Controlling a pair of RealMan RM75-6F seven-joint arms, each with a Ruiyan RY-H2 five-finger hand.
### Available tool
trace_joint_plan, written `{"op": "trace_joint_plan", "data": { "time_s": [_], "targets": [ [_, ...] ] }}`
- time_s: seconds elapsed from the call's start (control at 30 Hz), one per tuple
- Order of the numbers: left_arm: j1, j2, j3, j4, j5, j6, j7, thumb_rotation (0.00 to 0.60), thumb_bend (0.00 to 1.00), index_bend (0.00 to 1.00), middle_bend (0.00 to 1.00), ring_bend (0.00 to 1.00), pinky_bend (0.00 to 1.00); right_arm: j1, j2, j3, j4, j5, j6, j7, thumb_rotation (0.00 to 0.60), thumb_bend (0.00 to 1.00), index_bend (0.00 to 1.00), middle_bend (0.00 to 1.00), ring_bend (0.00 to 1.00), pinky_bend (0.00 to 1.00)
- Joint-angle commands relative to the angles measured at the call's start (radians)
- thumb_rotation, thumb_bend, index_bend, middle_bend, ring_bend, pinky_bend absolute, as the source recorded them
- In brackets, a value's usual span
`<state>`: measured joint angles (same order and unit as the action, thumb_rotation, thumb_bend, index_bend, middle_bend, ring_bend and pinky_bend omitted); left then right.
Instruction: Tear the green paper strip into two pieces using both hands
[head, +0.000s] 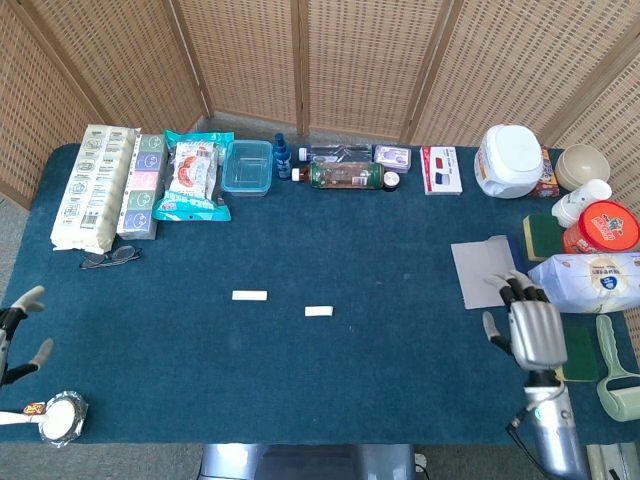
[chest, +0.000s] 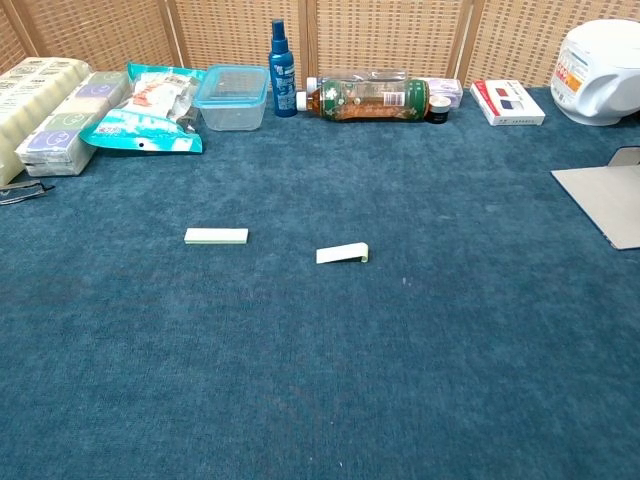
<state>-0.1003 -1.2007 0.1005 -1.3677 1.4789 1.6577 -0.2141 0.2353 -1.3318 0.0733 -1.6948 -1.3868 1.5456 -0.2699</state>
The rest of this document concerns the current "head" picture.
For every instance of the red lidded canister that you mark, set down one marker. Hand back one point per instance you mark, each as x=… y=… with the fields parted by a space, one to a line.
x=602 y=227

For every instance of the beige bowl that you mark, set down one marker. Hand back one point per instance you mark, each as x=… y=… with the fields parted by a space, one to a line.
x=582 y=165

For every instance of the teal felt table cloth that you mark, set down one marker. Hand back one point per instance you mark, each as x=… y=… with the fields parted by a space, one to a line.
x=325 y=240

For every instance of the foil cup with white filling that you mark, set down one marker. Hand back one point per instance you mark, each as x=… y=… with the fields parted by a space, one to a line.
x=60 y=417

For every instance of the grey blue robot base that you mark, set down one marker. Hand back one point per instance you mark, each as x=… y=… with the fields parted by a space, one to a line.
x=310 y=462

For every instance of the black frame eyeglasses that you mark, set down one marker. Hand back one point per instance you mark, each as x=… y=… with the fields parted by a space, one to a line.
x=121 y=254

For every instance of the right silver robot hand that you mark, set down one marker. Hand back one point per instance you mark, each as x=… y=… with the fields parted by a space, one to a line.
x=537 y=335

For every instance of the teal snack bag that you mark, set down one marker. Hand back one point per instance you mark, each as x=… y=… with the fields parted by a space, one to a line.
x=192 y=175

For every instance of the white box red blue print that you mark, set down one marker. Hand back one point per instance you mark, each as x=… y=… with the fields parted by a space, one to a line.
x=440 y=170

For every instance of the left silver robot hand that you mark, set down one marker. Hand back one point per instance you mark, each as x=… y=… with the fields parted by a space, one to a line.
x=6 y=320

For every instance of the pale green paper strip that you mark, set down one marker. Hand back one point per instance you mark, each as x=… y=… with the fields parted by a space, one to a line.
x=249 y=295

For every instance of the white blue tissue package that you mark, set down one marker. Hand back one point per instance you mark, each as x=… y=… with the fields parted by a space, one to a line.
x=585 y=282

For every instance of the purple small case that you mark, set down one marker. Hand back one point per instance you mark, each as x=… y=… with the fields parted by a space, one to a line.
x=392 y=157

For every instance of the white paper cup stack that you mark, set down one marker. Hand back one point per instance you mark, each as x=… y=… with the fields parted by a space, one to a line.
x=580 y=200

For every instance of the cream plastic bag roll package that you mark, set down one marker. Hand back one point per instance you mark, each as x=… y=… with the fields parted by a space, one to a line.
x=90 y=190

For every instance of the dark jar with silver lid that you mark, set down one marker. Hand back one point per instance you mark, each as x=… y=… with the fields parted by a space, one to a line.
x=391 y=181

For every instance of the white stick with orange label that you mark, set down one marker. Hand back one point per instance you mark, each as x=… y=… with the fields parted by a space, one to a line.
x=32 y=409

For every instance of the blue spray bottle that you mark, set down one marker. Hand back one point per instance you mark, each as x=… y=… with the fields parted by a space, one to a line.
x=282 y=160

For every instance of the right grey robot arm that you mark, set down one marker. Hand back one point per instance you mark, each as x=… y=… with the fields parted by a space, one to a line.
x=555 y=430

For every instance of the green tea bottle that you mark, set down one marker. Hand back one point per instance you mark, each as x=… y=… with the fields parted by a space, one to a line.
x=345 y=175

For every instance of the clear container with blue rim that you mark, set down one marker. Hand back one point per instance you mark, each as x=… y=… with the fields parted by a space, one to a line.
x=247 y=170

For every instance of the white detergent jug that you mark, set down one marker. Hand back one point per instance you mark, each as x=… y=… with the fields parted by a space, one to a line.
x=510 y=160

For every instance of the green yellow sponge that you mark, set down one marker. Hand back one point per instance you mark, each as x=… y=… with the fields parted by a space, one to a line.
x=542 y=237
x=582 y=352

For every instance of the pastel square tissue pack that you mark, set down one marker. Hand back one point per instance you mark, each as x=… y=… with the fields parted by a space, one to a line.
x=142 y=185

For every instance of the orange printed box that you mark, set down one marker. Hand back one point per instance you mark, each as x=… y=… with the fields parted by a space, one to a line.
x=548 y=181

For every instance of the wicker folding screen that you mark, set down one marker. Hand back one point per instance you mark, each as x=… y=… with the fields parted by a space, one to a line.
x=350 y=65

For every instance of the white paper strip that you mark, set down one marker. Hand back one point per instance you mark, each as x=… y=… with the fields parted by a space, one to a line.
x=319 y=311

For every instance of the grey notebook with blue spine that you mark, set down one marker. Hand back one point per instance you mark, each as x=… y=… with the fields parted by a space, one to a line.
x=475 y=270

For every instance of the pale green lint roller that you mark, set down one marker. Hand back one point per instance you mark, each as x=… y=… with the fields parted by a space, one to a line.
x=622 y=395

